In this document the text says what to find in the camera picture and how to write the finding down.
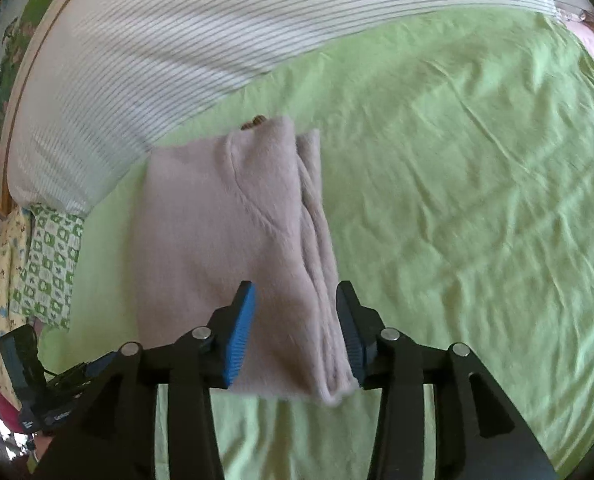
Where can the green bed sheet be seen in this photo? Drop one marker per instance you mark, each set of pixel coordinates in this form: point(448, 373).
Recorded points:
point(452, 185)

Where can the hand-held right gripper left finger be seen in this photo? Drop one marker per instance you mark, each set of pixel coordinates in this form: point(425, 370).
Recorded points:
point(237, 340)

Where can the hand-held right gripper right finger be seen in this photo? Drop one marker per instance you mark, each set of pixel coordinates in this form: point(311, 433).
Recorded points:
point(352, 330)

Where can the green checked printed cloth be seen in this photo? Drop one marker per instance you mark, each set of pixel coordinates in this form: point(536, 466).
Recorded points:
point(52, 265)

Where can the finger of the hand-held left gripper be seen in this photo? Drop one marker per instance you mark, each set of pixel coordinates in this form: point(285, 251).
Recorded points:
point(97, 364)

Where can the beige knitted sweater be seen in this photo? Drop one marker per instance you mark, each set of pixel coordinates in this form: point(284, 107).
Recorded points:
point(237, 240)

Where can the white striped pillow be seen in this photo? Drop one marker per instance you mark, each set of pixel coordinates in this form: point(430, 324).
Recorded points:
point(202, 45)

